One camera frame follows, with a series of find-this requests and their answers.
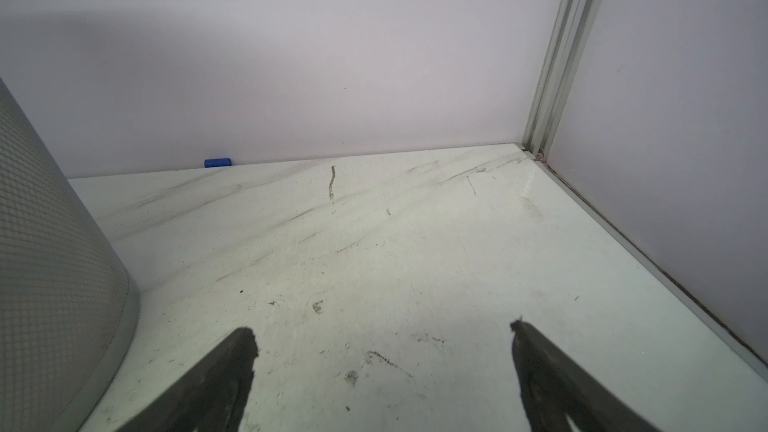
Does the grey mesh waste bin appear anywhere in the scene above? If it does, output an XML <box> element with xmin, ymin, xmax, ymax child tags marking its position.
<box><xmin>1</xmin><ymin>89</ymin><xmax>139</xmax><ymax>431</ymax></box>

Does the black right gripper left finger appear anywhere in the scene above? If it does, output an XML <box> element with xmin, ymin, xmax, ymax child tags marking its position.
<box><xmin>120</xmin><ymin>327</ymin><xmax>259</xmax><ymax>432</ymax></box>

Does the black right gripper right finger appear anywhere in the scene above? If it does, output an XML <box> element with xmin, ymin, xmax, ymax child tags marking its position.
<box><xmin>510</xmin><ymin>319</ymin><xmax>657</xmax><ymax>431</ymax></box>

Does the small blue cap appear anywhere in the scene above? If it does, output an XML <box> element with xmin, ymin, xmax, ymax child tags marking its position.
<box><xmin>204</xmin><ymin>158</ymin><xmax>232</xmax><ymax>168</ymax></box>

